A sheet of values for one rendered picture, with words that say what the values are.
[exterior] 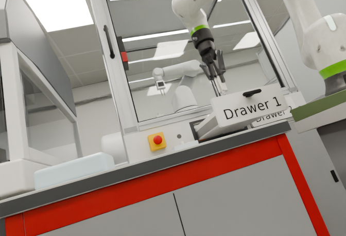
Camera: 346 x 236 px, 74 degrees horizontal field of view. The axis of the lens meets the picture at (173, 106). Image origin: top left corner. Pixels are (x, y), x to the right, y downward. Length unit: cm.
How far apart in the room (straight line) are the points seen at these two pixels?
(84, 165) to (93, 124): 404
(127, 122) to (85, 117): 353
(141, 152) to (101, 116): 351
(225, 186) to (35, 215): 37
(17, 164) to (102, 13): 88
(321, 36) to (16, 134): 104
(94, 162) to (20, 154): 45
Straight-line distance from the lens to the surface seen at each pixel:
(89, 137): 451
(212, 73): 103
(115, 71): 122
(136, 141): 110
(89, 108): 465
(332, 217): 145
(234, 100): 87
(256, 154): 57
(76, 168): 53
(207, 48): 104
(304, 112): 86
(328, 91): 87
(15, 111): 98
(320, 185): 143
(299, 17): 109
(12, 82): 102
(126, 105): 114
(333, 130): 86
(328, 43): 87
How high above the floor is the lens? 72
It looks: 16 degrees up
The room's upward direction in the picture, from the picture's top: 17 degrees counter-clockwise
